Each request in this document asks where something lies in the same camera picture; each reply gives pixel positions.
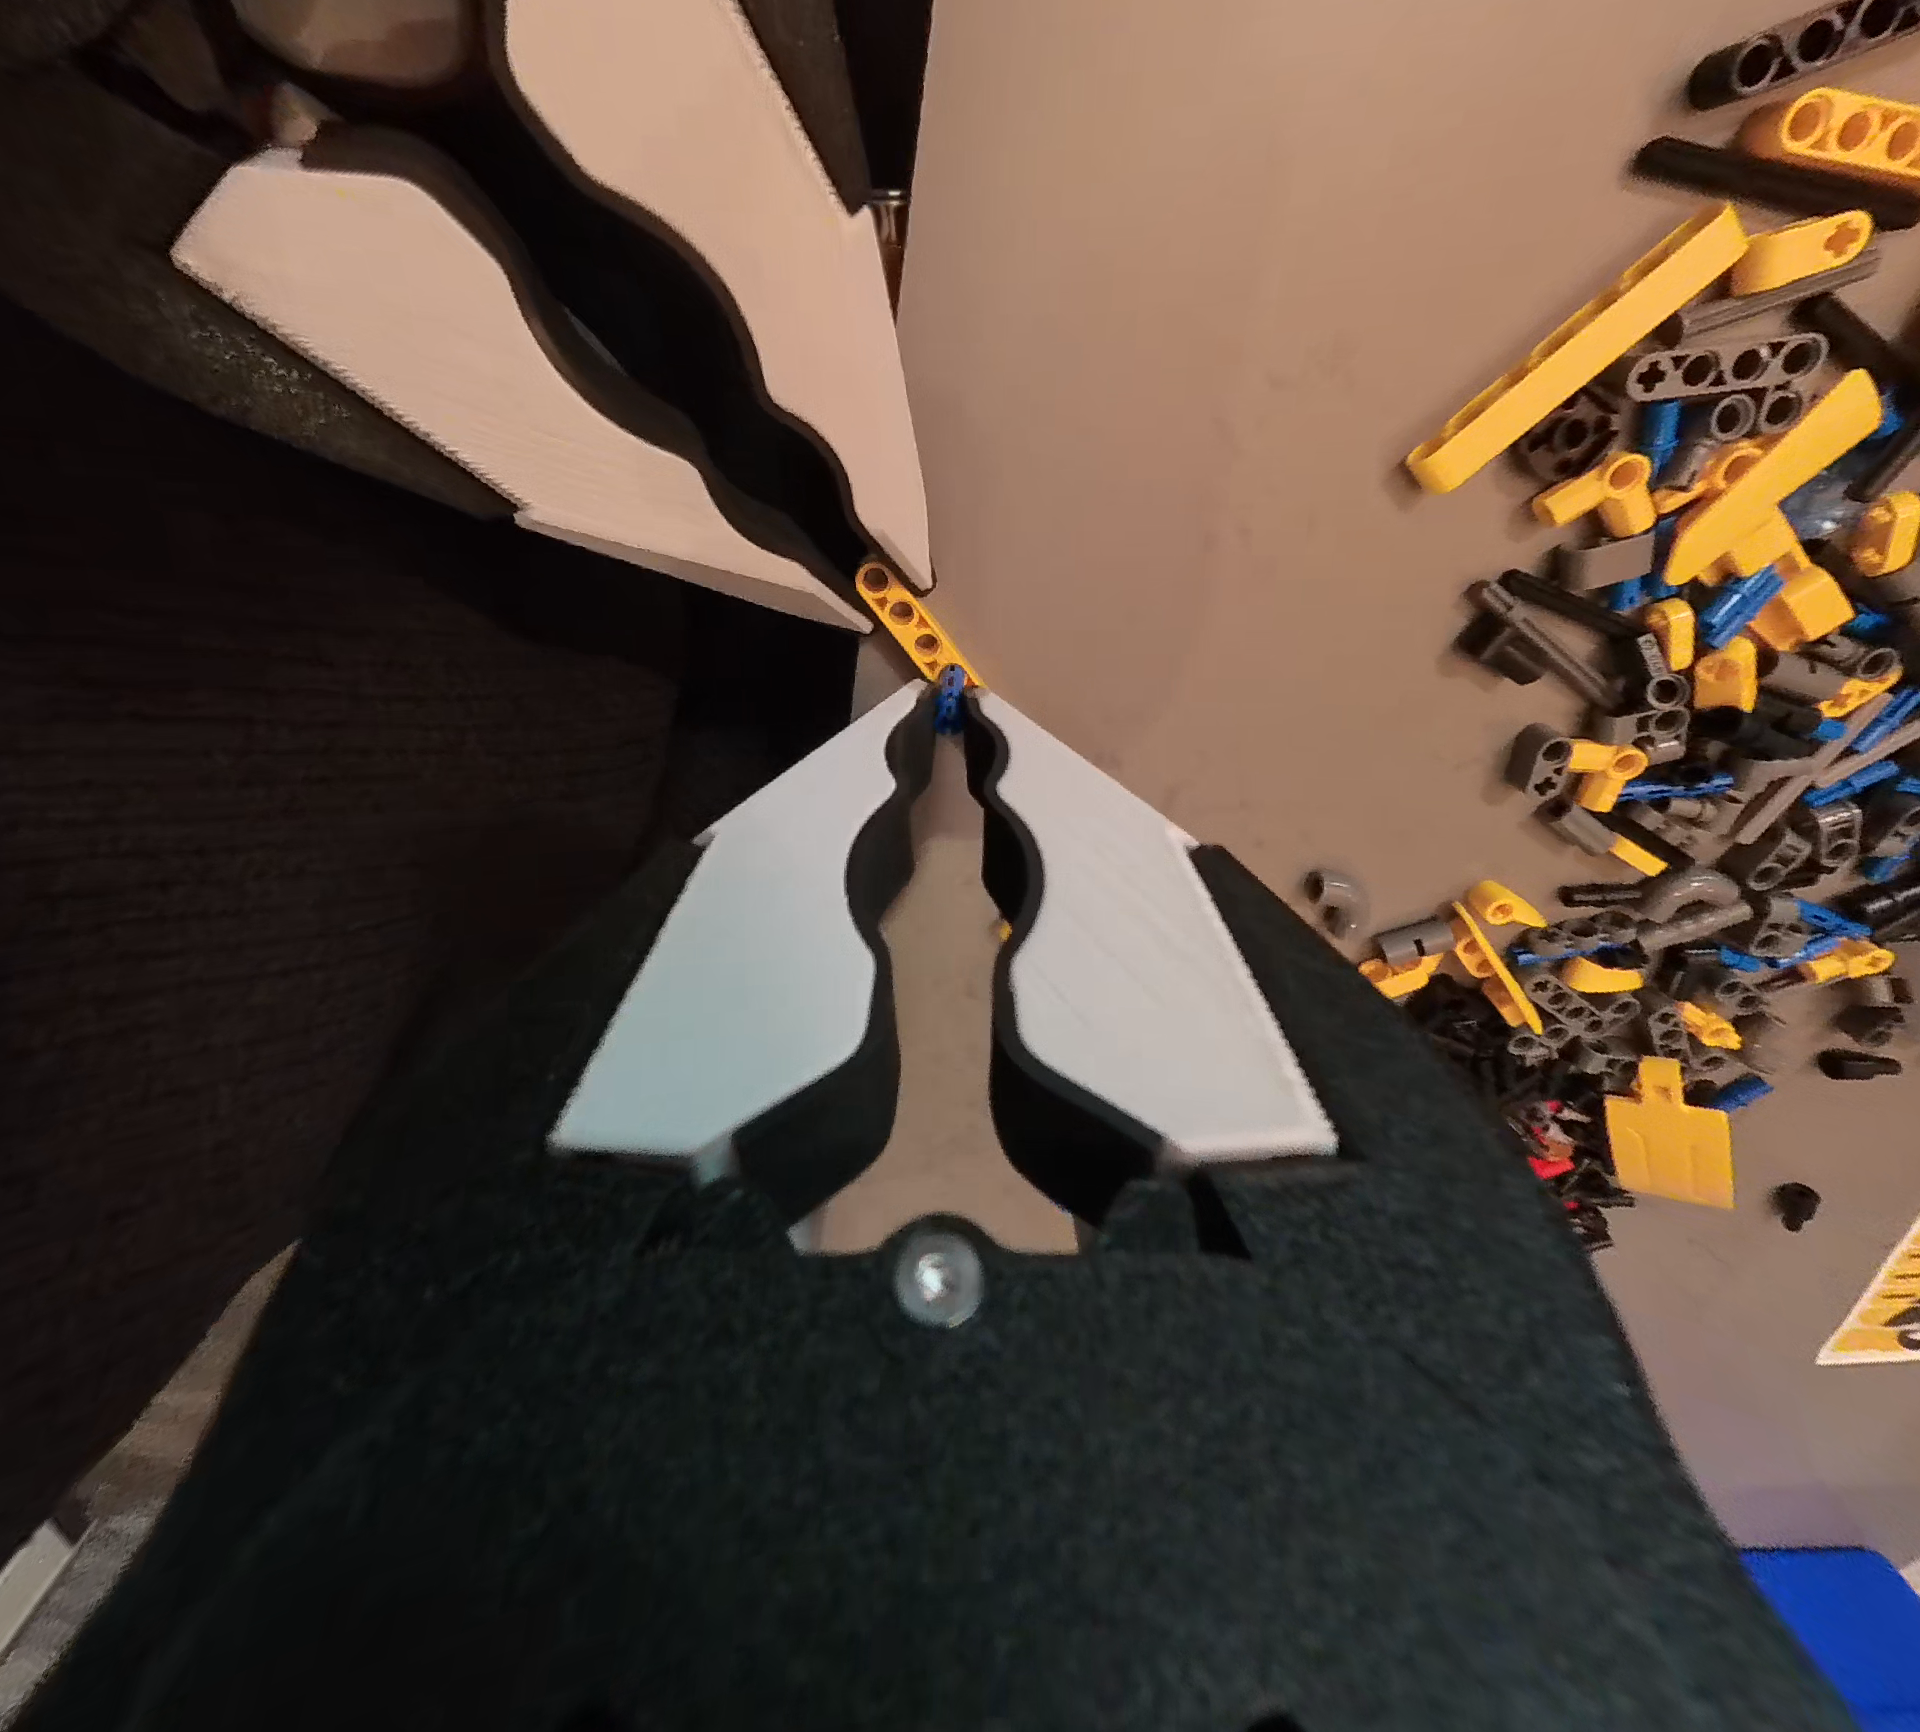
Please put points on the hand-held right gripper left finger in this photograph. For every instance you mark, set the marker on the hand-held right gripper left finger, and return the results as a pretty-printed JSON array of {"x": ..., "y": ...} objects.
[{"x": 722, "y": 997}]

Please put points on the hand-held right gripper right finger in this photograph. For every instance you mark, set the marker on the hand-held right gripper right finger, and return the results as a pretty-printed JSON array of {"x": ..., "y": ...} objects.
[{"x": 1153, "y": 997}]

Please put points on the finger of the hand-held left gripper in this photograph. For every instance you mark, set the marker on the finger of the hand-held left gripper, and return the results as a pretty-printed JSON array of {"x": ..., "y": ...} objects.
[
  {"x": 707, "y": 114},
  {"x": 448, "y": 367}
]

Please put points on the blue toy pin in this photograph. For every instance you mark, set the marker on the blue toy pin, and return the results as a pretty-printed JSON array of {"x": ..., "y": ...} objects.
[{"x": 948, "y": 700}]

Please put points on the yellow toy beam with holes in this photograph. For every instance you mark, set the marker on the yellow toy beam with holes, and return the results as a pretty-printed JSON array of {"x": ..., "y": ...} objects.
[{"x": 910, "y": 615}]

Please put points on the heap of small red black parts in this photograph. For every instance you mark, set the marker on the heap of small red black parts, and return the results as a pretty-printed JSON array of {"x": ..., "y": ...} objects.
[{"x": 1558, "y": 1161}]

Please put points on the pile of mixed toy pieces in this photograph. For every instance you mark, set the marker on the pile of mixed toy pieces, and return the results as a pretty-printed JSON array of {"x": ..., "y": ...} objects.
[{"x": 1726, "y": 713}]

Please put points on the small black toy connector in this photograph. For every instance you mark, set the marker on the small black toy connector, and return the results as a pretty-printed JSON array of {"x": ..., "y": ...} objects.
[{"x": 1798, "y": 1211}]

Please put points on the yellow printed sticker sheet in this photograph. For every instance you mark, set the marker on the yellow printed sticker sheet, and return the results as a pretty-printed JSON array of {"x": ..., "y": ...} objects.
[{"x": 1882, "y": 1295}]

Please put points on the blue plastic bin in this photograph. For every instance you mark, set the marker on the blue plastic bin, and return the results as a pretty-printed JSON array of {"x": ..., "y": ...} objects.
[{"x": 1852, "y": 1643}]

